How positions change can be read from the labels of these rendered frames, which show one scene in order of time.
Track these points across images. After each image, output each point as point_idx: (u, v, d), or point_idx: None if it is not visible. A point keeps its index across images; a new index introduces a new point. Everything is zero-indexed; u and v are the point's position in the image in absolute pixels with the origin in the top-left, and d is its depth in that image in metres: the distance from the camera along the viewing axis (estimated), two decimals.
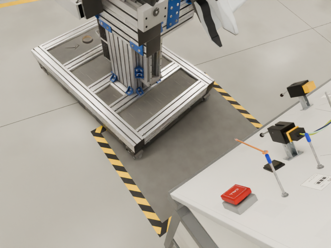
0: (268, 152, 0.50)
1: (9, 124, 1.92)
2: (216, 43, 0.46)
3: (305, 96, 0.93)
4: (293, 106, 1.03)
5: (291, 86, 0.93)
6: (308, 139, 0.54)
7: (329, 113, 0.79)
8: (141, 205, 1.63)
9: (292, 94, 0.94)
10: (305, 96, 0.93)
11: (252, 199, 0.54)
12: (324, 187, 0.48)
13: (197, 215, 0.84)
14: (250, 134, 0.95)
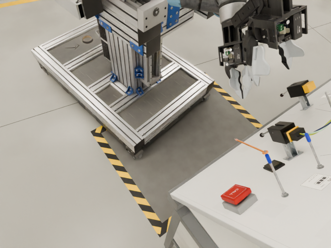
0: (268, 152, 0.50)
1: (9, 124, 1.92)
2: (285, 66, 0.58)
3: (305, 96, 0.93)
4: (293, 106, 1.03)
5: (291, 86, 0.93)
6: (308, 139, 0.54)
7: (329, 113, 0.79)
8: (141, 205, 1.63)
9: (292, 94, 0.94)
10: (305, 96, 0.93)
11: (252, 199, 0.54)
12: (324, 187, 0.48)
13: (197, 215, 0.84)
14: (250, 134, 0.95)
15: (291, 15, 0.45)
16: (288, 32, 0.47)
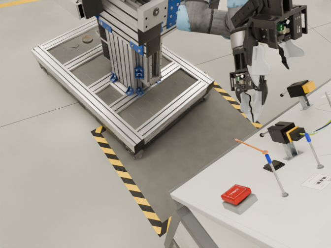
0: (268, 152, 0.50)
1: (9, 124, 1.92)
2: (285, 66, 0.58)
3: (305, 96, 0.93)
4: (293, 106, 1.03)
5: (291, 86, 0.93)
6: (308, 139, 0.54)
7: (329, 113, 0.79)
8: (141, 205, 1.63)
9: (292, 94, 0.94)
10: (305, 96, 0.93)
11: (252, 199, 0.54)
12: (324, 187, 0.48)
13: (197, 215, 0.84)
14: (250, 134, 0.95)
15: (291, 15, 0.45)
16: (288, 32, 0.47)
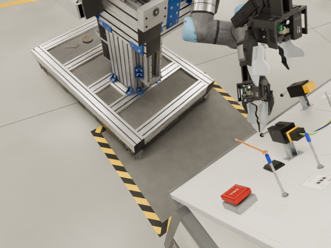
0: (268, 152, 0.50)
1: (9, 124, 1.92)
2: (285, 66, 0.58)
3: (305, 96, 0.93)
4: (293, 106, 1.03)
5: (291, 86, 0.93)
6: (308, 139, 0.54)
7: (329, 113, 0.79)
8: (141, 205, 1.63)
9: (292, 94, 0.94)
10: (305, 96, 0.93)
11: (252, 199, 0.54)
12: (324, 187, 0.48)
13: (197, 215, 0.84)
14: (250, 134, 0.95)
15: (291, 15, 0.45)
16: (288, 32, 0.47)
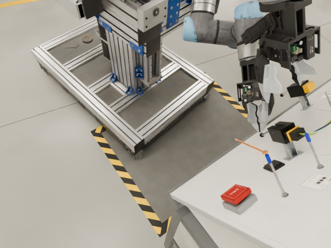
0: (268, 152, 0.50)
1: (9, 124, 1.92)
2: (295, 82, 0.58)
3: (305, 96, 0.93)
4: (293, 106, 1.03)
5: (291, 86, 0.93)
6: (308, 139, 0.54)
7: (329, 113, 0.79)
8: (141, 205, 1.63)
9: (292, 94, 0.94)
10: (305, 96, 0.93)
11: (252, 199, 0.54)
12: (324, 187, 0.48)
13: (197, 215, 0.84)
14: (250, 134, 0.95)
15: (304, 36, 0.45)
16: (301, 52, 0.47)
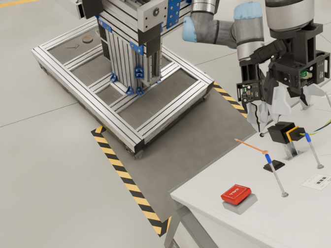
0: (268, 152, 0.50)
1: (9, 124, 1.92)
2: (303, 102, 0.58)
3: None
4: (293, 106, 1.03)
5: None
6: (308, 139, 0.54)
7: (329, 113, 0.79)
8: (141, 205, 1.63)
9: (292, 94, 0.94)
10: None
11: (252, 199, 0.54)
12: (324, 187, 0.48)
13: (197, 215, 0.84)
14: (250, 134, 0.95)
15: (314, 62, 0.45)
16: (311, 77, 0.47)
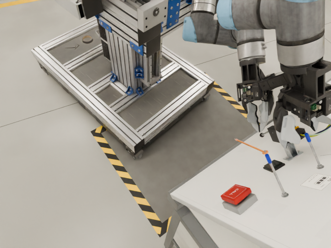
0: (268, 152, 0.50)
1: (9, 124, 1.92)
2: (311, 127, 0.60)
3: None
4: None
5: None
6: (308, 139, 0.54)
7: (329, 113, 0.79)
8: (141, 205, 1.63)
9: None
10: None
11: (252, 199, 0.54)
12: (324, 187, 0.48)
13: (197, 215, 0.84)
14: (250, 134, 0.95)
15: (323, 96, 0.47)
16: (319, 109, 0.49)
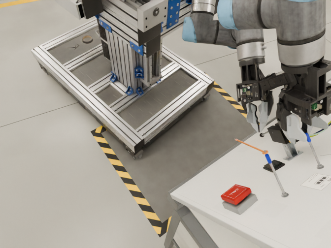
0: (268, 152, 0.50)
1: (9, 124, 1.92)
2: None
3: None
4: None
5: None
6: (308, 139, 0.54)
7: (329, 113, 0.79)
8: (141, 205, 1.63)
9: None
10: None
11: (252, 199, 0.54)
12: (324, 187, 0.48)
13: (197, 215, 0.84)
14: (250, 134, 0.95)
15: (324, 95, 0.47)
16: (320, 108, 0.49)
